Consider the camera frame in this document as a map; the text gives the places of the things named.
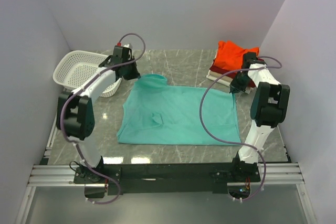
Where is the folded white t-shirt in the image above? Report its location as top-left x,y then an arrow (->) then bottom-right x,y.
206,73 -> 253,94

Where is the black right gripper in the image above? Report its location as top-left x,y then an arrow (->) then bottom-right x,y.
229,70 -> 251,95

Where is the white perforated plastic basket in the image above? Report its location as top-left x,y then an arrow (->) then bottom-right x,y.
53,50 -> 107,90

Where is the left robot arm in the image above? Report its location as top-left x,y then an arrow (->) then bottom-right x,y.
56,43 -> 140,183

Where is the folded beige t-shirt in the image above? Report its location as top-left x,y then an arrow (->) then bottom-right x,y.
208,70 -> 233,82

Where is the folded dark red t-shirt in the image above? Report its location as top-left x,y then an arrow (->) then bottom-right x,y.
209,58 -> 265,88

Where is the aluminium extrusion rail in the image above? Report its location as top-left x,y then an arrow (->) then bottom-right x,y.
15,163 -> 317,223

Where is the teal t-shirt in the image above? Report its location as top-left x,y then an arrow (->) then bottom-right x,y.
117,74 -> 240,145

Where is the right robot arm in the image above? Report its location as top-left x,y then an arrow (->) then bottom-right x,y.
230,52 -> 290,182

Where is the folded orange t-shirt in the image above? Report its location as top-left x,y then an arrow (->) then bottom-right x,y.
214,40 -> 259,70

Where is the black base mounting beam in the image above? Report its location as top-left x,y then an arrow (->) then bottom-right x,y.
73,161 -> 261,195

